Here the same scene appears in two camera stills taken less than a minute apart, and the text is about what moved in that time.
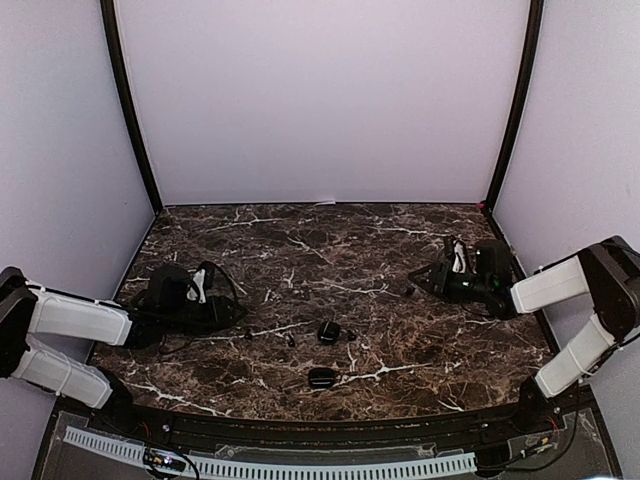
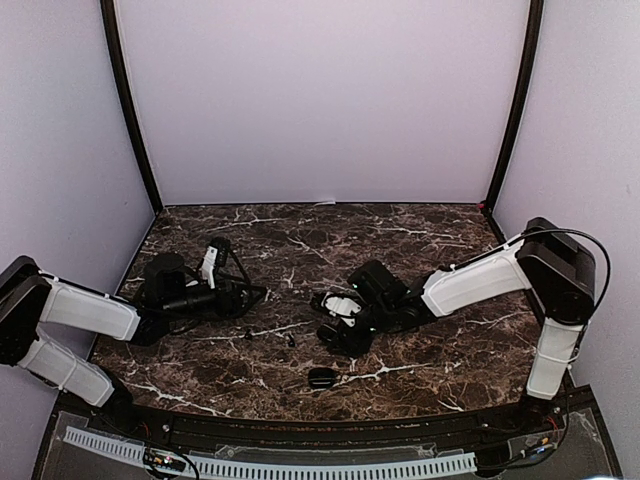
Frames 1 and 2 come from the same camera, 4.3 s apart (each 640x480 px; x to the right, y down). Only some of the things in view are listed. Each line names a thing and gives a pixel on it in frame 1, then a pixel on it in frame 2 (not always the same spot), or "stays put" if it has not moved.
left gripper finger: x=226 y=311 -> x=247 y=297
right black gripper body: x=475 y=292 -> x=379 y=314
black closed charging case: x=321 y=378 stays put
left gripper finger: x=217 y=282 -> x=227 y=263
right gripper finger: x=433 y=278 -> x=317 y=301
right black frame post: x=536 y=17 stays put
